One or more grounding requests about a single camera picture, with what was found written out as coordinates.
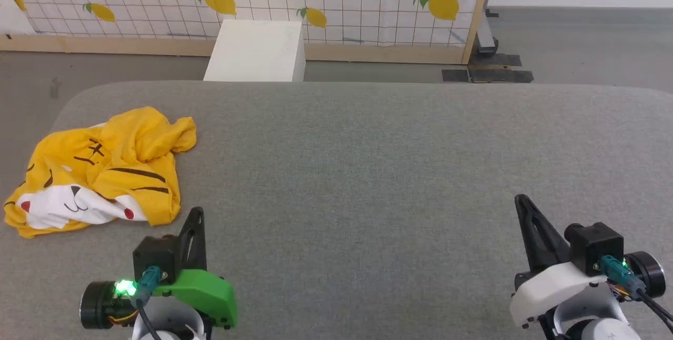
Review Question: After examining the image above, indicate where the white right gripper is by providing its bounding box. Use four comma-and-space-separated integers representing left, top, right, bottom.
509, 194, 666, 328

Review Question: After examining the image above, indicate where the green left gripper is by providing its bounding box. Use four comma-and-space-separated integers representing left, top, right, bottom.
80, 207, 238, 330

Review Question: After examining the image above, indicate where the yellow tiger print t-shirt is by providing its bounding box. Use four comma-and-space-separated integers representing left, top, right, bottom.
4, 107, 198, 239

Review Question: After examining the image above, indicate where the grey fabric sofa seat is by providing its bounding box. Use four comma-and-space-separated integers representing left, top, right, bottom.
0, 80, 673, 340

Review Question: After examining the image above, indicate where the white rectangular box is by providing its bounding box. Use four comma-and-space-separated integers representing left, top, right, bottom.
203, 19, 307, 83

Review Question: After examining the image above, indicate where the metal partition foot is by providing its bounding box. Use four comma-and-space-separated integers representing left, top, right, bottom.
475, 8, 500, 58

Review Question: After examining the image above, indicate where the white sheet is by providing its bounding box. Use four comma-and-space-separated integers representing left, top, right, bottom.
0, 0, 36, 36

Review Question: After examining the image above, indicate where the left teal plug black cable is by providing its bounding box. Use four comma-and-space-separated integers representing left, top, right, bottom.
131, 266, 164, 340

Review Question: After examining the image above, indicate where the teal plug black cable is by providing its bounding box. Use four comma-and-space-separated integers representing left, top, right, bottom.
599, 255, 673, 333
131, 266, 164, 340

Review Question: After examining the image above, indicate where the right teal plug black cable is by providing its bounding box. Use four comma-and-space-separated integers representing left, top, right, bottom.
599, 255, 673, 333

